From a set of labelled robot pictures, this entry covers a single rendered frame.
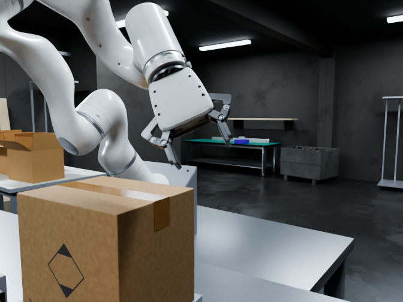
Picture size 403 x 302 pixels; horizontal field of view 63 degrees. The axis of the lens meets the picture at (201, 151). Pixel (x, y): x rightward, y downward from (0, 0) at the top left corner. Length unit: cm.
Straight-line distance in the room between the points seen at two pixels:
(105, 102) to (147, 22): 44
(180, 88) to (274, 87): 735
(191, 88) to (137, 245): 30
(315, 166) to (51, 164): 482
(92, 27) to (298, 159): 611
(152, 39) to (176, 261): 45
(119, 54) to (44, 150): 209
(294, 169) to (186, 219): 602
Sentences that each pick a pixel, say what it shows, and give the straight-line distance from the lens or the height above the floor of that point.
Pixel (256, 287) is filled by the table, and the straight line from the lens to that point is 96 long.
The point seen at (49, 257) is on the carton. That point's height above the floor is 100.
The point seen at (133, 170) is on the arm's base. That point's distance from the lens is 113.
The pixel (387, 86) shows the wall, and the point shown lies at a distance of 722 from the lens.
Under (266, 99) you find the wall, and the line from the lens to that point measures 798.
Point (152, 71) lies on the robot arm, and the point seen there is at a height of 136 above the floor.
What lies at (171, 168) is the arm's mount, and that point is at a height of 108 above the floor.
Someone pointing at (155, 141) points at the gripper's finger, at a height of 124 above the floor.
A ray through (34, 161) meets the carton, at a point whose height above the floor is 94.
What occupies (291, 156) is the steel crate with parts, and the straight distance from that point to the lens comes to 673.
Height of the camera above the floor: 128
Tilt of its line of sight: 6 degrees down
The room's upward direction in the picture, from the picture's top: straight up
